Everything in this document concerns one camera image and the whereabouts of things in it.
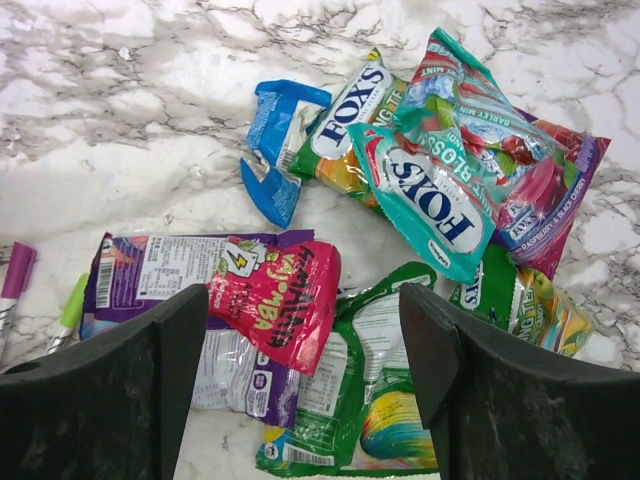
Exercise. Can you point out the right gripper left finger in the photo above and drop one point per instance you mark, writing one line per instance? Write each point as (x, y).
(111, 407)

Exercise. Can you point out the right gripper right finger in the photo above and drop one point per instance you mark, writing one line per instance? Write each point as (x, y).
(498, 407)

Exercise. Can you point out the yellow green snack bag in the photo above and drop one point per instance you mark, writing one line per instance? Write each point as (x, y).
(524, 302)
(371, 95)

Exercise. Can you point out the purple white snack bag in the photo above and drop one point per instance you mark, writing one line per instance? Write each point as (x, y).
(131, 275)

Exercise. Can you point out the green skittles snack bag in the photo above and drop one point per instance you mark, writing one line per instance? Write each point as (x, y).
(357, 415)

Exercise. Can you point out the small red snack packet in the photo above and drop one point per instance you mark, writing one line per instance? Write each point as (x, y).
(282, 299)

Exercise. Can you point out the red blue snack bag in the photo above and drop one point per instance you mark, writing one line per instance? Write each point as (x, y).
(446, 166)

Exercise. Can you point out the blue snack packet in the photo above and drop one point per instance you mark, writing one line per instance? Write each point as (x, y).
(286, 113)

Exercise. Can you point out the green marker pen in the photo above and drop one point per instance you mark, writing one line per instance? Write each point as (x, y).
(71, 316)

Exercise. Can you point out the magenta marker pen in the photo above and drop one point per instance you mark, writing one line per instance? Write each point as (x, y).
(21, 263)

